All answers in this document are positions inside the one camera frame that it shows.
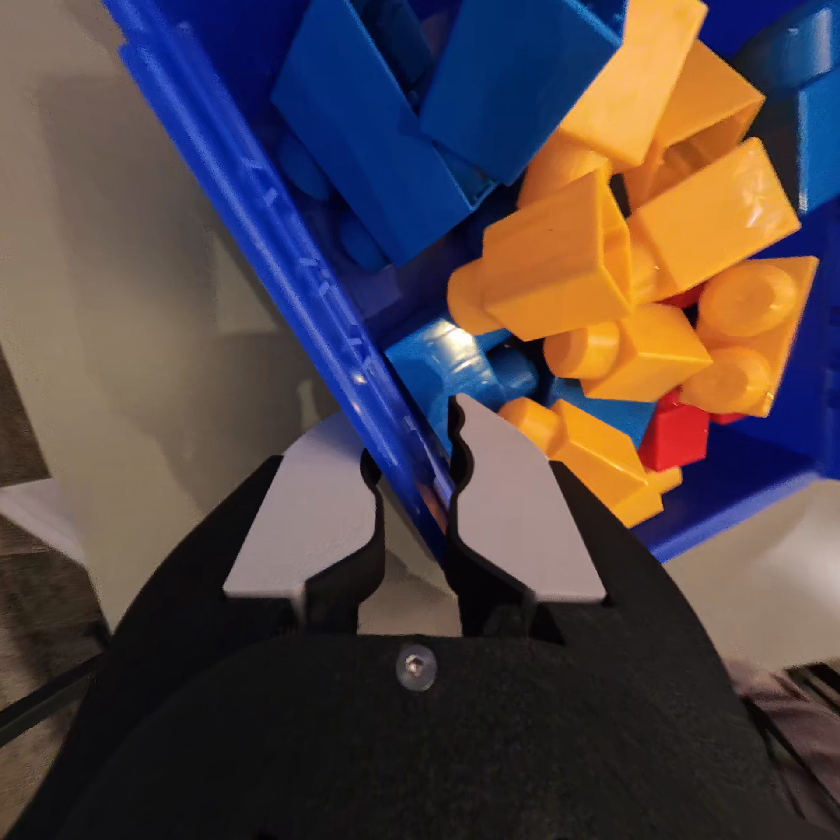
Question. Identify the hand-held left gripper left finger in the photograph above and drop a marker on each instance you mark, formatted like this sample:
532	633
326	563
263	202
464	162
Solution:
308	525

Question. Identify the black sign easel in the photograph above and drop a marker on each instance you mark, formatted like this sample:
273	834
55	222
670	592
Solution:
39	709

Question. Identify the red mega block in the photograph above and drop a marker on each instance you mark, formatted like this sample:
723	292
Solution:
676	436
686	298

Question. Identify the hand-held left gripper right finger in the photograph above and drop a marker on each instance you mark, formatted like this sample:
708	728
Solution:
525	525

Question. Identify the blue plastic bin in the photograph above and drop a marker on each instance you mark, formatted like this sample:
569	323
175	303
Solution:
216	164

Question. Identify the pile of orange mega blocks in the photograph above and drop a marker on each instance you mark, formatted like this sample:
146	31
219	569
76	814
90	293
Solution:
558	262

